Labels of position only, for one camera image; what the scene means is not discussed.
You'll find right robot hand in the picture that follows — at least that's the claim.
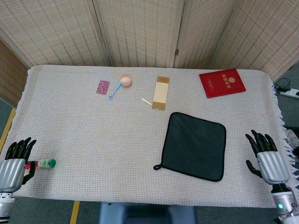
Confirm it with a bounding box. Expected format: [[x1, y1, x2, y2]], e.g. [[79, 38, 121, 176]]
[[245, 130, 292, 186]]

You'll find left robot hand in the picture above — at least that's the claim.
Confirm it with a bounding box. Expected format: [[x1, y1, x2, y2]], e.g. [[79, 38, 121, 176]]
[[0, 137, 37, 193]]

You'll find black cloth potholder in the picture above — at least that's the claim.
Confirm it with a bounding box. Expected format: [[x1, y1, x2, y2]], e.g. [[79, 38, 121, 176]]
[[153, 112, 227, 182]]

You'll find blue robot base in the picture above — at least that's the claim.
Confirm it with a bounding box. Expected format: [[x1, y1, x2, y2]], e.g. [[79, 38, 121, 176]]
[[99, 202, 198, 224]]

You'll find white shoe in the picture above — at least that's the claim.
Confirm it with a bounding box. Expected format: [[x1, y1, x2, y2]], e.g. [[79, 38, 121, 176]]
[[286, 129, 299, 150]]

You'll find green capped feather shuttlecock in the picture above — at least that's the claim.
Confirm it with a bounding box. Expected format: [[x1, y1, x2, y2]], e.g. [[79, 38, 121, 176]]
[[24, 159, 57, 175]]

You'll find white power strip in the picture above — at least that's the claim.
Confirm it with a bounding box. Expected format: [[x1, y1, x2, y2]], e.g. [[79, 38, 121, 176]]
[[279, 88, 299, 98]]

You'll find red certificate book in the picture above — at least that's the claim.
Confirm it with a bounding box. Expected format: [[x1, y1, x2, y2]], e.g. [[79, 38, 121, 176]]
[[199, 68, 247, 99]]

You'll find white woven tablecloth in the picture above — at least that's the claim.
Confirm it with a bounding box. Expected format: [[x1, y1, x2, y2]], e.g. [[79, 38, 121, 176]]
[[5, 64, 299, 209]]

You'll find pink patterned small card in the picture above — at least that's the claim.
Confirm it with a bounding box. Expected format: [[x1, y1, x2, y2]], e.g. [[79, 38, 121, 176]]
[[96, 80, 110, 95]]

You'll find light blue plastic spoon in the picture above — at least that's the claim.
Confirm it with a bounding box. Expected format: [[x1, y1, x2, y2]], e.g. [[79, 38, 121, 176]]
[[108, 82, 122, 101]]

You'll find beige and brown card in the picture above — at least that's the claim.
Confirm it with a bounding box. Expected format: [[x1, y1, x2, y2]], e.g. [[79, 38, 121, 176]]
[[151, 76, 171, 111]]

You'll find peach coloured ball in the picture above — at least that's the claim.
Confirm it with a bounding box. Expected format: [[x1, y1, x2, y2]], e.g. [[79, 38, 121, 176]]
[[120, 74, 133, 88]]

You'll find woven folding screen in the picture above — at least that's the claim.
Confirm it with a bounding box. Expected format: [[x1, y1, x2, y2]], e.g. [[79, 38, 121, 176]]
[[0, 0, 299, 108]]

